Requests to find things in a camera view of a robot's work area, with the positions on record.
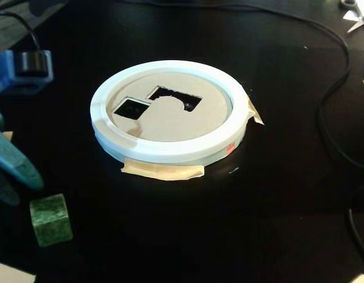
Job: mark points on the small beige tape piece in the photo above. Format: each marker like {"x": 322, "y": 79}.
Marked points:
{"x": 7, "y": 136}

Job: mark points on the white round sorter container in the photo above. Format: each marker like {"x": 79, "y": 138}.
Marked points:
{"x": 170, "y": 151}

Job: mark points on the green square block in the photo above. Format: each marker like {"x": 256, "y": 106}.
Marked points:
{"x": 51, "y": 221}

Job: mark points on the red sticker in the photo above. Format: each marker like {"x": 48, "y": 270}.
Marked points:
{"x": 230, "y": 148}

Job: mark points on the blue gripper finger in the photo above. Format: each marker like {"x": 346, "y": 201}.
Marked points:
{"x": 5, "y": 191}

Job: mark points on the long masking tape strip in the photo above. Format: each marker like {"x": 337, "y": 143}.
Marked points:
{"x": 164, "y": 171}

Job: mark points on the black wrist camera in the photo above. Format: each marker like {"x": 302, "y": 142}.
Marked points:
{"x": 31, "y": 62}

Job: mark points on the short masking tape strip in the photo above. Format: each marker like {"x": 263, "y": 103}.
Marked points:
{"x": 255, "y": 113}

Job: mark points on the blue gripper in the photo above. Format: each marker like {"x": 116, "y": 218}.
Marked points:
{"x": 15, "y": 165}

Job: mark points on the cardboard lid with shaped holes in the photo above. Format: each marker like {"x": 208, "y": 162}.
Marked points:
{"x": 170, "y": 123}

